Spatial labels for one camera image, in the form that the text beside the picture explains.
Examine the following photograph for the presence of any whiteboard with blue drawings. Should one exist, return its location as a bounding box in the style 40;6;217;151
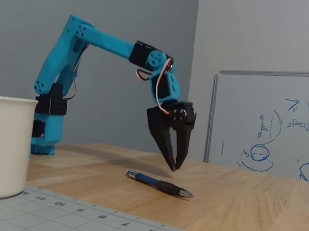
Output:
202;63;309;182

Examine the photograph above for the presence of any white ceramic mug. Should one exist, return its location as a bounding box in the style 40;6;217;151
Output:
0;95;38;205

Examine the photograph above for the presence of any blue black pen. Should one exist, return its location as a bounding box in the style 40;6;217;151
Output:
125;170;196;200

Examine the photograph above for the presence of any red white black servo cable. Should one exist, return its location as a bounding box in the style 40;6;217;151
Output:
132;54;176;118
62;41;89;102

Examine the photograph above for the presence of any grey cutting mat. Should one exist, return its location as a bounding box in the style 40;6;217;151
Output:
0;183;258;231

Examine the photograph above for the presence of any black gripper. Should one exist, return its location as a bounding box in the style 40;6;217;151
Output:
142;97;199;173

